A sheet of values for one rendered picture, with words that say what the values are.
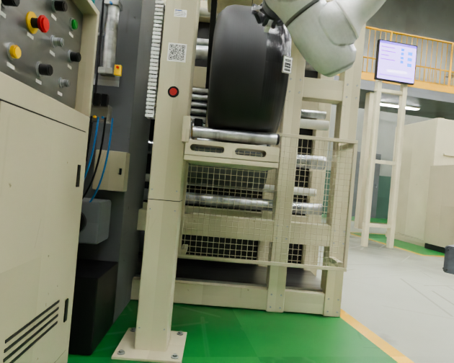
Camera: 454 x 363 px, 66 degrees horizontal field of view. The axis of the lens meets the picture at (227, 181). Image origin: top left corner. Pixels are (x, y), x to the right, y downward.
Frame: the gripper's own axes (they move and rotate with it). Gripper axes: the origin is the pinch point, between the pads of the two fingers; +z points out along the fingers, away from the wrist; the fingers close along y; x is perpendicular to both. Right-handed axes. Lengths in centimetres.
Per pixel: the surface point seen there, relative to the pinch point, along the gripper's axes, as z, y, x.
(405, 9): 1103, -554, -423
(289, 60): 11.3, -10.3, 8.0
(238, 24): 13.8, 9.3, -3.0
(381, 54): 381, -198, -91
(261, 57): 9.5, 0.0, 8.5
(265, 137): 17.2, -6.0, 36.2
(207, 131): 17.3, 16.3, 36.1
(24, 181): -35, 57, 52
